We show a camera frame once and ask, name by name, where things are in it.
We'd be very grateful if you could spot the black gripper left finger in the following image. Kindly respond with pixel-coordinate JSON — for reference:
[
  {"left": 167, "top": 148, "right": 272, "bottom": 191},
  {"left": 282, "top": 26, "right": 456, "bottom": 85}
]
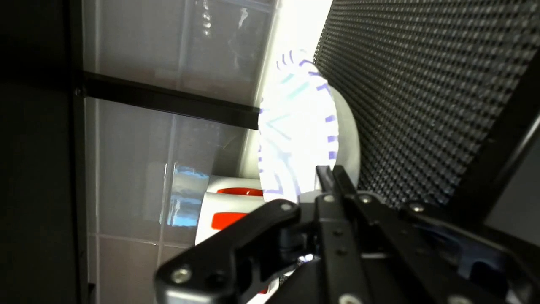
[{"left": 154, "top": 164, "right": 368, "bottom": 304}]

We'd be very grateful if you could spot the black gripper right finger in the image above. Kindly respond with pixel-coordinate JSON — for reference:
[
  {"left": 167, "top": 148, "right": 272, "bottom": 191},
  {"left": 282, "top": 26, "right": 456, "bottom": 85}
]
[{"left": 333, "top": 164, "right": 540, "bottom": 304}]

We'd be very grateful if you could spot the white patterned paper cup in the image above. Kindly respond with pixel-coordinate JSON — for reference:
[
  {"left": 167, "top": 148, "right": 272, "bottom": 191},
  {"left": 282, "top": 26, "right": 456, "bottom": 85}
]
[{"left": 257, "top": 48, "right": 363, "bottom": 203}]

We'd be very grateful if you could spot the white mug red green print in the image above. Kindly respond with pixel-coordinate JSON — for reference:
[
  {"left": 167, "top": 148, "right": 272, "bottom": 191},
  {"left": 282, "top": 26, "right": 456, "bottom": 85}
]
[{"left": 193, "top": 176, "right": 267, "bottom": 247}]

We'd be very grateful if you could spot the silver metal box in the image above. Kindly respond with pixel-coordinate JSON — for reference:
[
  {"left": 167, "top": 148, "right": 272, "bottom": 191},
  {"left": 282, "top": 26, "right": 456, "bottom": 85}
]
[{"left": 83, "top": 0, "right": 280, "bottom": 239}]

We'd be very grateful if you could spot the black silver Keurig coffee machine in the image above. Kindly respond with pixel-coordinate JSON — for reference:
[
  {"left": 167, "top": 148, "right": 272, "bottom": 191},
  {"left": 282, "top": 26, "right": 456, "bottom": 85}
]
[{"left": 311, "top": 0, "right": 540, "bottom": 227}]

